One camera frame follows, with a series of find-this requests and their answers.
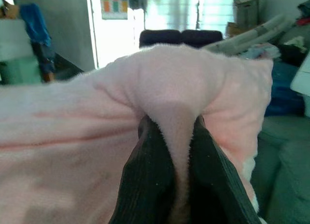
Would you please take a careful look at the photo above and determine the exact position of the brown cardboard box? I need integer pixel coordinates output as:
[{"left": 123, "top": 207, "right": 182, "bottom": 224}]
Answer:
[{"left": 226, "top": 0, "right": 259, "bottom": 38}]

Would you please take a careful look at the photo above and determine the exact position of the pink fluffy pillow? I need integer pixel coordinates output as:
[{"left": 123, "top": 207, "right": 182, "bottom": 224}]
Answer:
[{"left": 0, "top": 44, "right": 275, "bottom": 224}]

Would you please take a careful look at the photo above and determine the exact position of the beige cushion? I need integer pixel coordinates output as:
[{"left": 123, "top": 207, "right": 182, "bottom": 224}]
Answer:
[{"left": 205, "top": 14, "right": 293, "bottom": 53}]

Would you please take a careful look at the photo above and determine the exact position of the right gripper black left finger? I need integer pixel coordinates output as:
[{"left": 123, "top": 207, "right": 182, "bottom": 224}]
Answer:
[{"left": 108, "top": 114, "right": 179, "bottom": 224}]

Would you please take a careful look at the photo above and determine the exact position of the green container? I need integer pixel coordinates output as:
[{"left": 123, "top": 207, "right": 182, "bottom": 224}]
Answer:
[{"left": 0, "top": 56, "right": 42, "bottom": 85}]

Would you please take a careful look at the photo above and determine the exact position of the blue towel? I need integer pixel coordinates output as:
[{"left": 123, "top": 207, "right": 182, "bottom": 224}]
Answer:
[{"left": 19, "top": 3, "right": 52, "bottom": 47}]

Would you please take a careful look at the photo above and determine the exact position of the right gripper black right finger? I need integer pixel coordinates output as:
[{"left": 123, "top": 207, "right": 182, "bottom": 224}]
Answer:
[{"left": 188, "top": 114, "right": 262, "bottom": 224}]

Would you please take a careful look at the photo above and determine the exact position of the colourful wall poster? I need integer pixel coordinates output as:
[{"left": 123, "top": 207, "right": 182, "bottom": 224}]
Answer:
[{"left": 100, "top": 0, "right": 129, "bottom": 20}]

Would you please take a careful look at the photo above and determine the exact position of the white plastic box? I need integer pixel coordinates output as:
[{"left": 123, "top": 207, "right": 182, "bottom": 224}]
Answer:
[{"left": 290, "top": 56, "right": 310, "bottom": 104}]

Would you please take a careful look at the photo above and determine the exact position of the grey-green leather sofa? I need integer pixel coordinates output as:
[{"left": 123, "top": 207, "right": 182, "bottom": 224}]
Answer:
[{"left": 251, "top": 136, "right": 310, "bottom": 224}]

